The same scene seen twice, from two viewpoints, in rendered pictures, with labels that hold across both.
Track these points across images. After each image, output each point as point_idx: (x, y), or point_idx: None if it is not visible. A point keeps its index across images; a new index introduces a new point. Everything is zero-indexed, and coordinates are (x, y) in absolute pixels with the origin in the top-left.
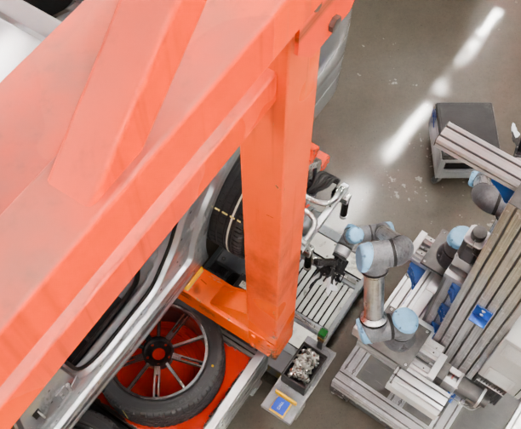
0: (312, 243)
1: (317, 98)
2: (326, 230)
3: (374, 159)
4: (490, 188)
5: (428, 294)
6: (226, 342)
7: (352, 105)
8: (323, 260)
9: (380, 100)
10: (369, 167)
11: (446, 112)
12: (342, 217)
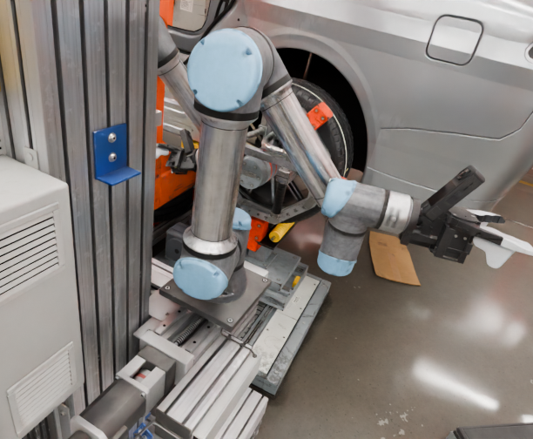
0: (279, 317)
1: (409, 172)
2: (300, 329)
3: (421, 395)
4: (262, 34)
5: (160, 280)
6: (153, 227)
7: (483, 373)
8: (188, 136)
9: (512, 404)
10: (408, 389)
11: None
12: (271, 211)
